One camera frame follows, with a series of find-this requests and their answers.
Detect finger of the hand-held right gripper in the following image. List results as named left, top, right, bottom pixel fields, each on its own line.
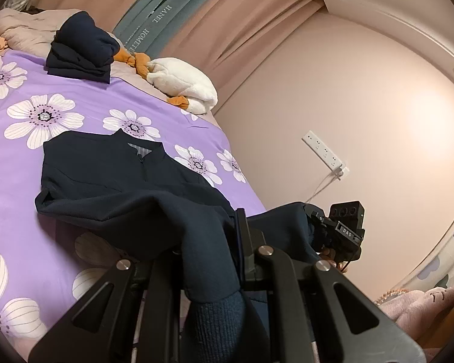
left=303, top=203, right=325, bottom=222

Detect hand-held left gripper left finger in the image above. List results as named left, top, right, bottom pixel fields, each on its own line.
left=28, top=259, right=183, bottom=363

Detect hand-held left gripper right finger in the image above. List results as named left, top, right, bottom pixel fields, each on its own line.
left=234, top=208, right=427, bottom=363

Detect navy zip jacket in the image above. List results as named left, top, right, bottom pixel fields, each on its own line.
left=35, top=129, right=326, bottom=363

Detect stack of folded navy clothes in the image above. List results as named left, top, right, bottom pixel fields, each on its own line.
left=45, top=11, right=121, bottom=84

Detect person's right hand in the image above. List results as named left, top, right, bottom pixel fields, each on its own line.
left=319, top=247, right=350, bottom=273

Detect pink plush toy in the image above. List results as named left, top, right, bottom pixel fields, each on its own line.
left=376, top=285, right=454, bottom=348

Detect cloud print cloth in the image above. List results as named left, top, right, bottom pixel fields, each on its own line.
left=397, top=212, right=454, bottom=296

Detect white plush goose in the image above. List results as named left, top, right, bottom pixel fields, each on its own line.
left=113, top=47, right=219, bottom=116

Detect purple floral blanket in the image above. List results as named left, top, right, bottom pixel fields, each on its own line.
left=0, top=49, right=267, bottom=352

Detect grey-green curtain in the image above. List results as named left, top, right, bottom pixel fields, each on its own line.
left=111, top=0, right=258, bottom=59

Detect grey quilt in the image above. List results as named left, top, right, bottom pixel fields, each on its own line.
left=0, top=8, right=152, bottom=84

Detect white cable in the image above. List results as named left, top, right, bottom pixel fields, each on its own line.
left=306, top=170, right=341, bottom=205

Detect white wall socket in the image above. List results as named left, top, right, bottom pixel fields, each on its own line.
left=302, top=130, right=350, bottom=180

